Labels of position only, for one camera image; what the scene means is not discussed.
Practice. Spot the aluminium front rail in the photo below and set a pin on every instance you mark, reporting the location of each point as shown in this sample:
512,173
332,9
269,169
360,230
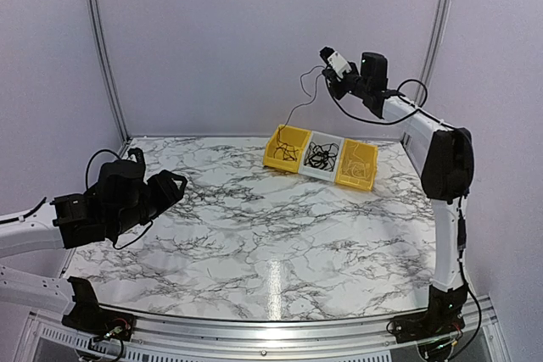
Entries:
172,338

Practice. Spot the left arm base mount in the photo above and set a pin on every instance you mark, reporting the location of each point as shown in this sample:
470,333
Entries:
87,315

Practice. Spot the left yellow bin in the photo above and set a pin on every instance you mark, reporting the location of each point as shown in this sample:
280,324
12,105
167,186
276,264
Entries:
284,150

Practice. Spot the left aluminium corner post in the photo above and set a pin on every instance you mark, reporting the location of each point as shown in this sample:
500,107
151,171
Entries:
106,69

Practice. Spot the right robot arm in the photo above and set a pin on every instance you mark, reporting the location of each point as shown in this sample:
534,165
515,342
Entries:
446,173

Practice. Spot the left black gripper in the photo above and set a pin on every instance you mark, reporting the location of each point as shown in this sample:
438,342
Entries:
168,194

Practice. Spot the white translucent bin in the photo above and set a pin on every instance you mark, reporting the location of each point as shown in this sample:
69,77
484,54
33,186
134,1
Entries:
321,157

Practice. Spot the yellow bin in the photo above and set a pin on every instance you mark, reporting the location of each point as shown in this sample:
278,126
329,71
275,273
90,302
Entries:
284,150
358,165

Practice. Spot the right yellow bin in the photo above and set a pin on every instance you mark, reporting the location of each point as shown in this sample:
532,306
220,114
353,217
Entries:
358,165

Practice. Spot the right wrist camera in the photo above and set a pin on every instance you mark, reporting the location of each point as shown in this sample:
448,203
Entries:
336,62

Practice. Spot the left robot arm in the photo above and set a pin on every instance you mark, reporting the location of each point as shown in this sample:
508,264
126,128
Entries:
121,198

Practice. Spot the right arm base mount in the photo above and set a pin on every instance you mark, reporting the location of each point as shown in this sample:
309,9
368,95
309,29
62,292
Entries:
428,321

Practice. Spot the aluminium corner post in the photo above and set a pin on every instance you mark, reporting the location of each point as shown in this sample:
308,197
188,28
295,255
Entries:
436,36
106,69

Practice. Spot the right aluminium corner post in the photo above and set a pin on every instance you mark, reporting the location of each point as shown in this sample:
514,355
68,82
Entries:
436,36

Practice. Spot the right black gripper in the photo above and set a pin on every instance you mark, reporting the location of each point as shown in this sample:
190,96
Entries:
335,92

